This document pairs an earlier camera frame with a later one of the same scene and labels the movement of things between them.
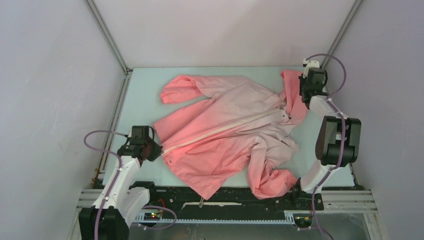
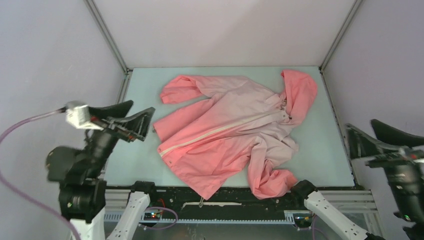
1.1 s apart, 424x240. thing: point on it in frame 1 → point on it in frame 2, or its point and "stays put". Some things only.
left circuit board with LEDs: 152,216 stays put
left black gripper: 157,151 → 137,125
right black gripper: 301,80 → 359,142
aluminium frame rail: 364,201 stays put
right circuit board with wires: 303,220 stays put
